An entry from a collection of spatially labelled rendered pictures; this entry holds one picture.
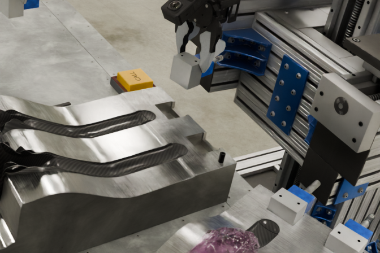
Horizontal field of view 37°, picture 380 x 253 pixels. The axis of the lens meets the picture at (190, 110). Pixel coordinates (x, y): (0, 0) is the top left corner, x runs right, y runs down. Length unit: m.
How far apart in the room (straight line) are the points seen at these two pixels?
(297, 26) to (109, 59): 0.46
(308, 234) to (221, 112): 1.87
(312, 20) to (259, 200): 0.62
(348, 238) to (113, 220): 0.36
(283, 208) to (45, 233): 0.37
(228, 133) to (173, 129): 1.62
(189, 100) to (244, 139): 0.37
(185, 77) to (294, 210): 0.35
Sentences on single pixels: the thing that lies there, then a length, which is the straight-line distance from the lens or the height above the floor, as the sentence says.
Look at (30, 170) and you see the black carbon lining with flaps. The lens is 0.82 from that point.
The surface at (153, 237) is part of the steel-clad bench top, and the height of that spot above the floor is 0.80.
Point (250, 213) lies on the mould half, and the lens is 0.94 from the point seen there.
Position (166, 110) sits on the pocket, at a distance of 1.11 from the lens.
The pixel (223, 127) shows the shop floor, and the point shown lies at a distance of 2.66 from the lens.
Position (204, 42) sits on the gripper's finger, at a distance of 1.08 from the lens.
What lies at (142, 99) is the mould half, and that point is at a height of 0.89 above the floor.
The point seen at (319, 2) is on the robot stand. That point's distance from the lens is 1.57.
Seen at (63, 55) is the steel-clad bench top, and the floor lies 0.80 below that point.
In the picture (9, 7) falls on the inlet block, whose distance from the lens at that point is 1.31.
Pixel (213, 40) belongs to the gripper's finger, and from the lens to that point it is 1.06.
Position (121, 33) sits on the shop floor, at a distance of 3.36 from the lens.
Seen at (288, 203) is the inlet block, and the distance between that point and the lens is 0.94.
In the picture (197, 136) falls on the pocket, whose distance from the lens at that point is 1.03.
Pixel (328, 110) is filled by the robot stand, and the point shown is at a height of 0.94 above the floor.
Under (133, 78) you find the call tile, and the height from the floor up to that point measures 0.84.
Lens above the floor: 1.47
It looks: 33 degrees down
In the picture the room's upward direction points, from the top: 11 degrees clockwise
